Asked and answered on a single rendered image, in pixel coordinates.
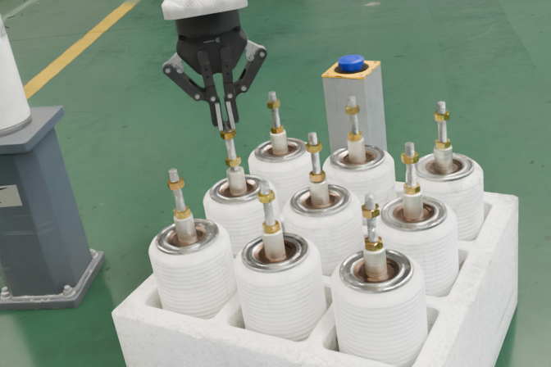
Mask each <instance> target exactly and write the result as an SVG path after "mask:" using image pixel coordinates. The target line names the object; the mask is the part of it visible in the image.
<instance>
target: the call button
mask: <svg viewBox="0 0 551 367"><path fill-rule="evenodd" d="M363 64H364V58H363V57H361V56H359V55H348V56H344V57H341V58H340V59H339V60H338V66H339V67H341V70H343V71H355V70H359V69H361V68H362V65H363Z"/></svg>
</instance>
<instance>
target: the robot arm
mask: <svg viewBox="0 0 551 367"><path fill-rule="evenodd" d="M247 5H248V0H165V1H164V2H163V4H162V11H163V15H164V19H165V20H175V27H176V31H177V35H178V42H177V44H176V53H175V54H174V55H173V56H172V57H171V58H170V59H169V60H165V61H164V62H163V68H162V71H163V73H164V74H165V75H166V76H167V77H168V78H170V79H171V80H172V81H173V82H174V83H175V84H177V85H178V86H179V87H180V88H181V89H183V90H184V91H185V92H186V93H187V94H188V95H189V96H190V97H191V98H192V99H193V100H194V101H200V100H203V101H206V102H208V104H209V106H210V112H211V117H212V124H213V125H214V127H216V126H218V127H219V131H222V130H225V129H224V124H223V118H222V112H221V102H220V98H219V97H218V94H217V91H216V85H215V81H214V78H213V75H214V74H216V73H221V75H222V82H223V89H224V94H225V96H224V101H225V108H226V112H227V116H228V121H229V125H230V129H235V123H239V113H238V109H237V105H236V101H235V99H236V97H237V96H238V95H239V94H241V93H246V92H247V91H248V90H249V88H250V86H251V84H252V82H253V80H254V79H255V77H256V75H257V73H258V71H259V69H260V68H261V66H262V63H263V62H264V60H265V58H266V56H267V52H266V49H265V47H264V46H263V44H260V43H259V44H255V43H253V42H251V41H249V40H248V38H247V35H246V33H244V31H243V30H242V28H241V23H240V18H239V9H240V8H243V7H246V6H247ZM244 49H246V50H247V52H246V57H247V59H248V62H247V64H246V65H245V67H244V69H243V71H242V73H241V75H240V77H239V78H238V80H237V81H235V82H234V81H233V73H232V70H233V69H234V68H235V67H236V66H237V64H238V62H239V59H240V58H241V56H242V54H243V52H244ZM181 60H183V61H184V62H185V63H186V64H188V65H189V66H190V67H191V68H192V69H193V70H194V71H195V72H197V73H198V74H199V75H202V76H203V82H204V85H205V88H203V87H200V86H199V85H198V84H196V83H195V82H194V81H193V80H192V79H191V78H190V77H188V76H187V75H186V74H185V73H184V65H183V64H182V63H181ZM31 122H32V116H31V114H30V107H29V106H28V102H27V100H26V97H25V92H24V89H23V86H22V83H21V80H20V76H19V72H18V69H17V67H16V62H15V59H14V56H13V53H12V50H11V46H10V43H9V40H8V37H7V33H6V30H5V27H4V24H3V21H2V17H1V13H0V137H2V136H6V135H8V134H13V133H15V132H17V131H20V130H22V129H23V128H25V127H27V126H28V125H29V124H30V123H31Z"/></svg>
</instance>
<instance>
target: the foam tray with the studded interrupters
mask: <svg viewBox="0 0 551 367"><path fill-rule="evenodd" d="M483 193H484V224H483V226H482V228H481V230H480V232H479V234H478V236H477V238H476V240H474V241H470V242H466V241H460V240H458V273H459V275H458V277H457V279H456V281H455V283H454V285H453V287H452V289H451V291H450V293H449V295H448V296H446V297H432V296H427V295H426V317H427V330H428V338H427V339H426V342H425V344H424V346H423V348H422V349H421V352H420V354H419V356H418V357H417V360H416V362H415V364H414V365H413V366H411V367H494V366H495V363H496V360H497V358H498V356H499V352H500V349H501V347H502V345H503V340H504V339H505V336H506V333H507V331H508V327H509V325H510V322H511V320H512V316H513V313H514V311H515V309H516V306H517V269H518V197H516V196H514V195H507V194H499V193H486V192H483ZM322 278H323V283H324V290H325V297H326V309H327V312H326V313H325V314H324V315H323V317H322V318H321V320H320V322H319V323H318V325H317V326H316V327H315V328H314V330H313V331H312V333H311V334H310V336H309V337H308V339H307V340H305V341H302V342H294V341H290V340H287V339H283V338H277V337H273V336H270V335H266V334H263V333H257V332H253V331H249V330H246V329H245V325H244V317H243V312H242V308H241V304H240V299H239V292H237V293H236V294H235V295H233V297H232V298H231V299H230V300H229V301H228V302H227V304H226V305H225V306H224V307H223V308H222V309H221V311H220V312H219V313H218V314H217V315H216V316H215V317H213V318H211V319H199V318H195V317H192V316H188V315H182V314H179V313H175V312H172V311H168V310H163V309H162V303H161V299H160V296H159V292H158V289H157V283H156V279H155V276H154V273H153V274H152V275H151V276H150V277H149V278H148V279H146V280H145V281H144V282H143V283H142V284H141V285H140V286H139V287H138V288H137V289H136V290H135V291H134V292H132V293H131V294H130V295H129V296H128V297H127V298H126V299H125V300H124V301H123V302H122V303H121V304H120V305H119V306H118V307H117V308H116V309H115V310H114V311H113V312H112V318H113V320H114V324H115V326H116V331H117V335H118V338H119V341H120V344H121V349H122V351H123V355H124V357H125V362H126V366H127V367H398V366H394V365H388V364H385V363H381V362H378V361H374V360H368V359H364V358H361V357H357V356H351V355H348V354H344V353H340V352H339V345H338V338H337V332H336V325H335V313H334V307H333V299H332V293H331V286H330V278H331V277H328V276H323V275H322Z"/></svg>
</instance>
